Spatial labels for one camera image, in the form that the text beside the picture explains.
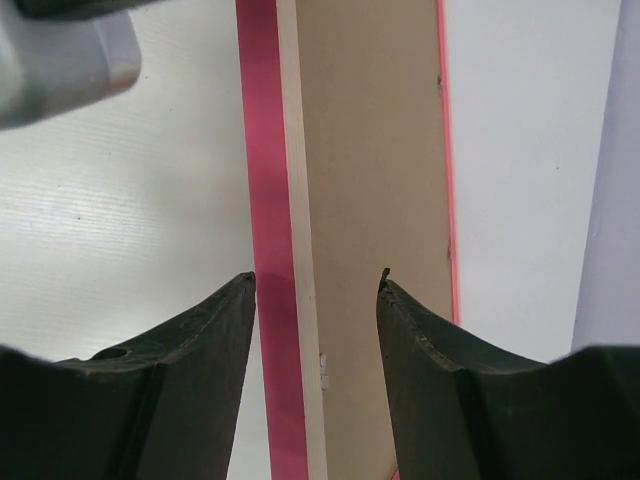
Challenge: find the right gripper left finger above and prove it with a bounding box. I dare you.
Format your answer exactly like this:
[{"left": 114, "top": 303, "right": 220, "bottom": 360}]
[{"left": 1, "top": 272, "right": 256, "bottom": 480}]

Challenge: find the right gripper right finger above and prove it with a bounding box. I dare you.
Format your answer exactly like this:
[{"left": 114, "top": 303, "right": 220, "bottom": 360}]
[{"left": 376, "top": 276, "right": 639, "bottom": 479}]

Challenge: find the pink wooden photo frame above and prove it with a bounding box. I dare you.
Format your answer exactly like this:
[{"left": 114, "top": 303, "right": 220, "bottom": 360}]
[{"left": 236, "top": 1, "right": 459, "bottom": 479}]

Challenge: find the metal retaining clip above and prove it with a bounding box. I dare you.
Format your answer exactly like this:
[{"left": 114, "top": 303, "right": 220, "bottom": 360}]
[{"left": 319, "top": 353, "right": 330, "bottom": 391}]

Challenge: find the brown frame backing board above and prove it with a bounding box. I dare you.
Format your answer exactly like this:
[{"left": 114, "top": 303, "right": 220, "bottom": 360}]
[{"left": 297, "top": 1, "right": 453, "bottom": 479}]

